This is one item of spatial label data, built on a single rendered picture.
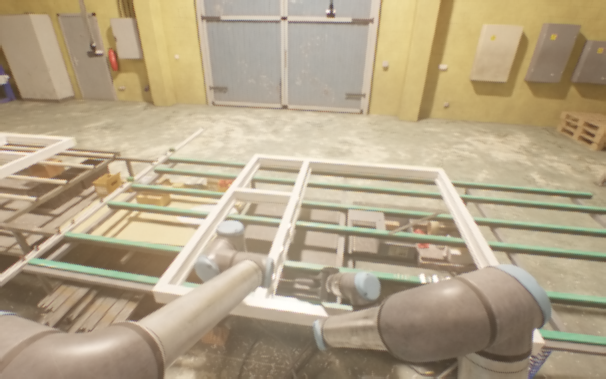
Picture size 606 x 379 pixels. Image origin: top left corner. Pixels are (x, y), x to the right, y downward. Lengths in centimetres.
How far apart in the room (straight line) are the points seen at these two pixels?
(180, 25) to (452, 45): 615
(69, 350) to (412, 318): 46
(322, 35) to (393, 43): 155
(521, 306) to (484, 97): 756
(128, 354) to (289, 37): 720
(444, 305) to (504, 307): 9
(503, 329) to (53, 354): 60
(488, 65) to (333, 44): 331
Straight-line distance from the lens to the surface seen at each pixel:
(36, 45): 1026
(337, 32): 727
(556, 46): 819
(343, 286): 110
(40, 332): 51
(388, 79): 746
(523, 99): 840
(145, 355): 47
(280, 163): 242
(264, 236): 211
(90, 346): 47
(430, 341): 54
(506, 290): 58
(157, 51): 831
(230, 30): 781
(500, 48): 775
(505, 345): 61
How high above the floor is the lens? 189
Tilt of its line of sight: 29 degrees down
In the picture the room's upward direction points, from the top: 1 degrees clockwise
